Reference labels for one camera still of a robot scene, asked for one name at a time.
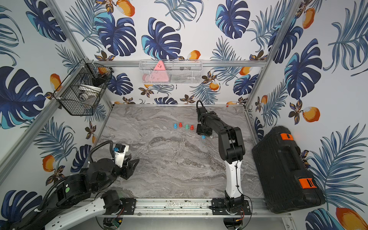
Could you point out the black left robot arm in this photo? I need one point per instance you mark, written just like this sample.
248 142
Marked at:
71 200

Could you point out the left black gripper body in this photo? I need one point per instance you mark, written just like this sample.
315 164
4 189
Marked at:
128 168

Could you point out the clear wall shelf basket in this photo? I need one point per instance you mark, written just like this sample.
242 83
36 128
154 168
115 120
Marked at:
180 71

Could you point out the black plastic tool case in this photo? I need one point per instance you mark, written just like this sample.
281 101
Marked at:
287 184

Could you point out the white items in wire basket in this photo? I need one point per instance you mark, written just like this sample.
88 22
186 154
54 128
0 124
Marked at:
88 94

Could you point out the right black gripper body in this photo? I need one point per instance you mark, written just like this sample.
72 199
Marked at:
202 130

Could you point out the pink triangular object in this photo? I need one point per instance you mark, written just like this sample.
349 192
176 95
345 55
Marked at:
159 74

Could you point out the black wire basket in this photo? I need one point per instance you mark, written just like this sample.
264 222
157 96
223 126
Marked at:
87 73

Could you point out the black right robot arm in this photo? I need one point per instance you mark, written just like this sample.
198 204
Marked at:
231 150

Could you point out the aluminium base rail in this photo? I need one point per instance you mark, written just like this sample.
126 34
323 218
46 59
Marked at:
178 207

